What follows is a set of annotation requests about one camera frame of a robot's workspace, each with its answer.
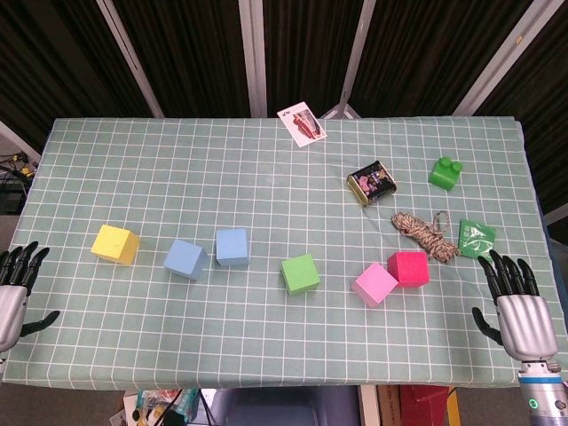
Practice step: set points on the white playing card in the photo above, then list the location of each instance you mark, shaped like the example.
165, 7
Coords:
304, 124

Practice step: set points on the green studded toy brick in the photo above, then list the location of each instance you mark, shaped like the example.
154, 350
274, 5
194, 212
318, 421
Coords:
444, 177

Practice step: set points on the white frame post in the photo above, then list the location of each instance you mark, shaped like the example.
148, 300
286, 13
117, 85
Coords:
500, 57
131, 57
254, 57
357, 53

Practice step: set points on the pink foam cube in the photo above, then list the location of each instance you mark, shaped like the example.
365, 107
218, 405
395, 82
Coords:
375, 284

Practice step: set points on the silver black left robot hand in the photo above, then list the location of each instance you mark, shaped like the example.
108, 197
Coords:
13, 306

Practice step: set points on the black printed tin can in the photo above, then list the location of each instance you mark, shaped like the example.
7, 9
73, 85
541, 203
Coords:
373, 182

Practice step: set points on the blue grey chair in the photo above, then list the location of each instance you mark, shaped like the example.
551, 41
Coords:
275, 408

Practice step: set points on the teal printed snack bag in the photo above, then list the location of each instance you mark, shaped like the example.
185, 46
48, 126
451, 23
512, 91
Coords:
184, 401

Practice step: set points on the green checked tablecloth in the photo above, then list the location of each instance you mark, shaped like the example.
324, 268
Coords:
266, 186

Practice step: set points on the yellow foam cube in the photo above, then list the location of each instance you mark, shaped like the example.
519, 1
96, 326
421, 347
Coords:
113, 246

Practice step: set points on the green foam cube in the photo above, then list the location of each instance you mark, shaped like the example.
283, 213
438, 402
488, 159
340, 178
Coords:
299, 273

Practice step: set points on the white frame rail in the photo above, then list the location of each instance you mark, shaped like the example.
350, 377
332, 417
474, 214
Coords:
557, 215
20, 142

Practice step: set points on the black device box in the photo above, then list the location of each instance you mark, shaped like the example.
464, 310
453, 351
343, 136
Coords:
11, 199

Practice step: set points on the light blue foam cube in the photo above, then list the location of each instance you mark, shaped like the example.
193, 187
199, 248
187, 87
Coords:
231, 248
184, 259

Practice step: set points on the red box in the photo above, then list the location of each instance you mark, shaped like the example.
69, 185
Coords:
421, 406

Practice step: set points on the magenta red foam cube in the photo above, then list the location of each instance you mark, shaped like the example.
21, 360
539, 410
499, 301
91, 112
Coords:
408, 266

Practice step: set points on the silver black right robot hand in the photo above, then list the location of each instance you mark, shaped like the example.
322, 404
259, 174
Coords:
526, 324

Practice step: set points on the dark brown pleated curtain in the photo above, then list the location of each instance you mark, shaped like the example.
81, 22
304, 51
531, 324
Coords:
195, 57

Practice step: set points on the green foil sachet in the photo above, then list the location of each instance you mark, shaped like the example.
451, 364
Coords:
477, 239

